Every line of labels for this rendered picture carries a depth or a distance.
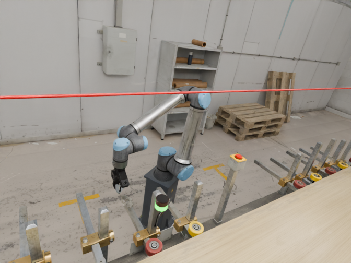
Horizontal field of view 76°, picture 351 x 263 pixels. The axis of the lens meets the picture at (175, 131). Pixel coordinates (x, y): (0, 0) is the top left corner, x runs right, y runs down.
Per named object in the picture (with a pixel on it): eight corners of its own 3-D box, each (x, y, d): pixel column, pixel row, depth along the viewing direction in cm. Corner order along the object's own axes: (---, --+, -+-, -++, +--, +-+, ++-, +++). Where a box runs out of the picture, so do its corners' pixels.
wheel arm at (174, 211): (155, 192, 153) (156, 187, 151) (160, 190, 155) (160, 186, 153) (192, 244, 121) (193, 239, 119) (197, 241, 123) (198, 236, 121)
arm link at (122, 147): (133, 142, 130) (118, 146, 123) (132, 159, 135) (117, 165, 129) (125, 135, 135) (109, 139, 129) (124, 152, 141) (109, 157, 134)
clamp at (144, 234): (132, 239, 116) (133, 232, 114) (155, 230, 123) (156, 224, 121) (137, 248, 112) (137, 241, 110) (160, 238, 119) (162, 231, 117)
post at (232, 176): (212, 220, 152) (229, 165, 132) (217, 218, 154) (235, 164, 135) (216, 225, 148) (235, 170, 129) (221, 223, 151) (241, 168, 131)
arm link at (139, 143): (139, 131, 145) (123, 134, 137) (150, 139, 138) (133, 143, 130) (138, 143, 149) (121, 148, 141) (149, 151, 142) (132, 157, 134)
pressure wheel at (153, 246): (140, 255, 111) (142, 240, 106) (155, 249, 116) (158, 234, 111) (147, 270, 106) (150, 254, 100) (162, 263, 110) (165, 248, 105)
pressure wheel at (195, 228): (184, 245, 121) (188, 230, 116) (186, 232, 128) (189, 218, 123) (198, 249, 120) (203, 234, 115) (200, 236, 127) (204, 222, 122)
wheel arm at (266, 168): (253, 163, 205) (254, 159, 203) (255, 162, 207) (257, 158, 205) (296, 194, 174) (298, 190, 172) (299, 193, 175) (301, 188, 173)
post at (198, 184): (179, 240, 140) (194, 179, 119) (184, 238, 142) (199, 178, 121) (182, 245, 138) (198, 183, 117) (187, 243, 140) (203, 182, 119)
